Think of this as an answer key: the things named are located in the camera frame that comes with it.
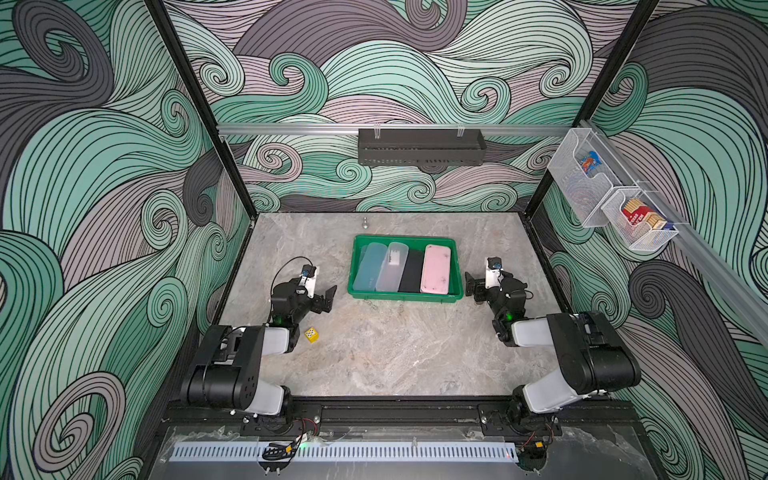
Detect black pencil case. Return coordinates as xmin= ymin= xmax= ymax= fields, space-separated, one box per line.
xmin=398 ymin=249 xmax=424 ymax=294

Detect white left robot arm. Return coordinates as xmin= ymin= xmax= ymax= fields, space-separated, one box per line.
xmin=180 ymin=257 xmax=337 ymax=417

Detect aluminium wall rail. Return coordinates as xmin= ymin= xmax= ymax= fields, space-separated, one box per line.
xmin=217 ymin=122 xmax=570 ymax=137

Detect black wall shelf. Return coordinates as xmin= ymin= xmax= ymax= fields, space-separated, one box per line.
xmin=357 ymin=129 xmax=487 ymax=173

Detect teal ribbed pencil case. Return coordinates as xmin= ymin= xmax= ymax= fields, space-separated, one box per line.
xmin=353 ymin=242 xmax=388 ymax=292

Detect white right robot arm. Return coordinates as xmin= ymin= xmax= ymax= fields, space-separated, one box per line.
xmin=465 ymin=257 xmax=642 ymax=426

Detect red box in bin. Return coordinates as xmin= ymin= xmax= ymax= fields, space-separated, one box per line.
xmin=621 ymin=198 xmax=654 ymax=225

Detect green plastic storage box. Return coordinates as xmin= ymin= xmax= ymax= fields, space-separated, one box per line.
xmin=347 ymin=235 xmax=464 ymax=303

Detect white slotted cable duct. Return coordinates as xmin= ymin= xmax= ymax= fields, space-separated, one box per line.
xmin=169 ymin=440 xmax=518 ymax=463

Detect blue packet in bin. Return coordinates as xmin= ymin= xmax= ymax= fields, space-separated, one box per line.
xmin=579 ymin=150 xmax=603 ymax=177

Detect yellow dice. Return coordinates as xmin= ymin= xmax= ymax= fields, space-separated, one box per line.
xmin=304 ymin=327 xmax=319 ymax=343

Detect pink lidded box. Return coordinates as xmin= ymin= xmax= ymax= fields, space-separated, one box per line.
xmin=420 ymin=244 xmax=451 ymax=295

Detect clear wall bin near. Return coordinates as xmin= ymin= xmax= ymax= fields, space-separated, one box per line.
xmin=601 ymin=187 xmax=679 ymax=252

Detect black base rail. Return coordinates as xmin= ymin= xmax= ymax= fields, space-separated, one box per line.
xmin=161 ymin=396 xmax=639 ymax=440

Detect clear ribbed pencil case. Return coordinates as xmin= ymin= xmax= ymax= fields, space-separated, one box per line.
xmin=375 ymin=242 xmax=409 ymax=292

